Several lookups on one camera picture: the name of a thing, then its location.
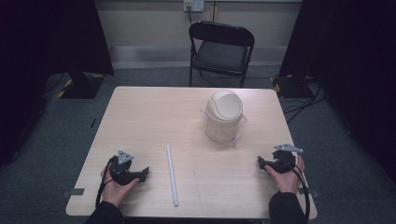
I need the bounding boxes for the person's right hand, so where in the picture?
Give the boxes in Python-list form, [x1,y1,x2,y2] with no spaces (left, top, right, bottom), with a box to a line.
[264,154,306,196]

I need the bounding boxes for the person's left hand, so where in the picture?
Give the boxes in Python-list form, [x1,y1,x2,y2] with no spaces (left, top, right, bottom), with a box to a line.
[100,168,141,208]

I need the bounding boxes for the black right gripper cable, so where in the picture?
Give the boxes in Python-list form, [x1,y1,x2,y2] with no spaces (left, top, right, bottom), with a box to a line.
[281,152,311,222]

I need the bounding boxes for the clear plastic bin liner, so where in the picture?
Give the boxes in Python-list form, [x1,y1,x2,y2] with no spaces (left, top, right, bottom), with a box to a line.
[200,106,248,145]

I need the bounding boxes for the black floor cables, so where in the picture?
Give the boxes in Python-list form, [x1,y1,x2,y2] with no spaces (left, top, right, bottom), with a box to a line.
[279,77,329,125]

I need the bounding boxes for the white wall socket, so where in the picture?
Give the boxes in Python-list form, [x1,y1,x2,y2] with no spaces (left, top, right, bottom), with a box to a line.
[182,0,205,13]

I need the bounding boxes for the long white tube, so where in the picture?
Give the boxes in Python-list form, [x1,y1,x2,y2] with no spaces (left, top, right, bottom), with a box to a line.
[165,143,180,208]

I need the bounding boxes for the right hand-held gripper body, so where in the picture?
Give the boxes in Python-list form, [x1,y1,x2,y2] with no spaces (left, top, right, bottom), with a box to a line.
[270,143,304,175]

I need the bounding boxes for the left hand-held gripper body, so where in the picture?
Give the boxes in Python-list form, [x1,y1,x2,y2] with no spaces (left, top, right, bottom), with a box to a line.
[108,149,140,187]

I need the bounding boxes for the black folding chair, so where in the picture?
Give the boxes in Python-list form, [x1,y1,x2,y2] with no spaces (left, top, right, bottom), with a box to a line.
[188,20,256,89]

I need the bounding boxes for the beige swing-lid trash bin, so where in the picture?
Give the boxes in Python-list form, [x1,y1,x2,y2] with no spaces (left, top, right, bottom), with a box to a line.
[204,89,245,144]

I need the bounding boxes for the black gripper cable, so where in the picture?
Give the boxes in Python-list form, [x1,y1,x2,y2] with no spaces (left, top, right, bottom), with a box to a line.
[281,152,311,222]
[94,156,117,210]

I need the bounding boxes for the black stand base striped tape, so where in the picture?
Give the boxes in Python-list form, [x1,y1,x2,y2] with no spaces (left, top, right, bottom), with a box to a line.
[55,70,106,100]
[269,74,309,100]

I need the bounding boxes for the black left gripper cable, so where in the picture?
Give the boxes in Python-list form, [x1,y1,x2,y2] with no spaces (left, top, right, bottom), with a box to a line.
[94,156,117,210]

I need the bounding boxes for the black curtain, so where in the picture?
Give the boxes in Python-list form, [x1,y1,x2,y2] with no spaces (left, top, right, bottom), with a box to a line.
[278,0,396,185]
[0,0,115,166]

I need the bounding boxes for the grey floor tape strip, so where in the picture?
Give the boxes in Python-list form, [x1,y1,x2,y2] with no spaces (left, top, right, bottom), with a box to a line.
[61,188,86,200]
[298,187,321,199]

